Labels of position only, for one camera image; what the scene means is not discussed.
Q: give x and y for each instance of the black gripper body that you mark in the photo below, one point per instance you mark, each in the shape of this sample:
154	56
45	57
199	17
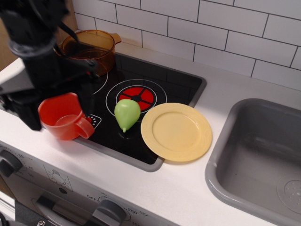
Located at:
44	74

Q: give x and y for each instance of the grey oven door handle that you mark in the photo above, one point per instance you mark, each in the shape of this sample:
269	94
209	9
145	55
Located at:
62	213

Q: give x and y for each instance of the grey left oven knob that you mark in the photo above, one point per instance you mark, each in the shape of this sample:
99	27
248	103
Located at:
9	164

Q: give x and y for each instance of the grey sink basin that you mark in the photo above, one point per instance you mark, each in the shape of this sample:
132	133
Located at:
255	165

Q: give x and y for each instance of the grey oven knob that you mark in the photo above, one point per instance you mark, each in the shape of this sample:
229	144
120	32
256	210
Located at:
9	164
109	213

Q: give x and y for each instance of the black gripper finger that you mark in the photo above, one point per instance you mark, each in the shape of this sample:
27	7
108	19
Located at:
85	92
28	113

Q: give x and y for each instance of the black toy stovetop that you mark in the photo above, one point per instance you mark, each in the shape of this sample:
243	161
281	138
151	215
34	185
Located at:
147	84

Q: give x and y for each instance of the grey right oven knob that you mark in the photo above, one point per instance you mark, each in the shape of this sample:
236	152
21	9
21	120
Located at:
109	213

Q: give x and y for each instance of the green plastic pear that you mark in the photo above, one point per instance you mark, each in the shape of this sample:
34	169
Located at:
127	112

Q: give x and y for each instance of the red plastic cup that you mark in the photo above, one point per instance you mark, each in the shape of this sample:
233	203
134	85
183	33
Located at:
63	117

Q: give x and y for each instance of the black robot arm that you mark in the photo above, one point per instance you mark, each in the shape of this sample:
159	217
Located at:
33	22

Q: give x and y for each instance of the yellow plastic plate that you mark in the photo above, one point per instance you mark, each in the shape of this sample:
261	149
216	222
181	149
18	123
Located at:
176	132

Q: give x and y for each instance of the amber transparent pot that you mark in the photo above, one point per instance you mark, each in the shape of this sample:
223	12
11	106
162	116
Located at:
91	45

